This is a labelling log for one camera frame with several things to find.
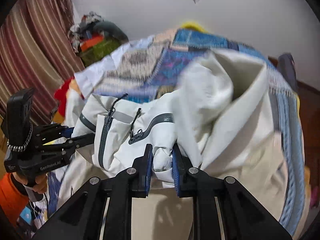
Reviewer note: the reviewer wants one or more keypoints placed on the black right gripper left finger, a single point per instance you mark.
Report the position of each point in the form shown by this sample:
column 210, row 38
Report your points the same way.
column 102, row 208

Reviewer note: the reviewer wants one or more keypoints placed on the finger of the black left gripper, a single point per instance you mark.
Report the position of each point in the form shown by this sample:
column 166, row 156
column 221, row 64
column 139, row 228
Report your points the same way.
column 57, row 133
column 79, row 142

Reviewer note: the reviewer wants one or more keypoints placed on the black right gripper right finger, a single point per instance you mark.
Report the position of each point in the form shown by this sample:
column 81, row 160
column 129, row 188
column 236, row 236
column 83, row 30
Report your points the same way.
column 222, row 208

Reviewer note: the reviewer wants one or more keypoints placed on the white zip jacket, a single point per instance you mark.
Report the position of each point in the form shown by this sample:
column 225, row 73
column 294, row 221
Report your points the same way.
column 122, row 134

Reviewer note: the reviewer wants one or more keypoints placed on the orange sleeve forearm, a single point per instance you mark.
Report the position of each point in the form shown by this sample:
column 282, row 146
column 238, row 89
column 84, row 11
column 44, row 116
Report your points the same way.
column 13, row 201

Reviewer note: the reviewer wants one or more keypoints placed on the pile of clothes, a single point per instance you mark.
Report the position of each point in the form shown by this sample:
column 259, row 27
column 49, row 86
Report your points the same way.
column 94, row 38

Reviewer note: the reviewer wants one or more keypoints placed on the left hand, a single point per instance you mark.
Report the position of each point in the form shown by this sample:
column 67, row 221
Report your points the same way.
column 41, row 182

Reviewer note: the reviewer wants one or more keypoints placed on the striped brown curtain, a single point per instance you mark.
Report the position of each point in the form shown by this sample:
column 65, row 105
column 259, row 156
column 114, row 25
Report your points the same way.
column 36, row 53

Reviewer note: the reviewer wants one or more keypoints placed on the white pillowcase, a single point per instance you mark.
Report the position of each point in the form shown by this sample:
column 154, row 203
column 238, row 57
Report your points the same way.
column 93, row 74

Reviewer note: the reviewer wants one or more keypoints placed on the blue patchwork bedspread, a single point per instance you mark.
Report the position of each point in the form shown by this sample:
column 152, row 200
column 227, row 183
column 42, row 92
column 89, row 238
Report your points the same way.
column 155, row 67

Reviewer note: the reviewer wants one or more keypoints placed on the dark wooden door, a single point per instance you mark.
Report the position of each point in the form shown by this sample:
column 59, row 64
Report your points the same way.
column 309, row 116

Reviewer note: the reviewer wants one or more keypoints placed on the grey bag by door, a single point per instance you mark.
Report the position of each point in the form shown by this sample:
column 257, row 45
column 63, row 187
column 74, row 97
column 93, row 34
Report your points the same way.
column 286, row 66

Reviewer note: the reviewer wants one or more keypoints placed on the yellow pillow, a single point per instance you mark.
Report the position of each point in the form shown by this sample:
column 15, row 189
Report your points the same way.
column 190, row 25

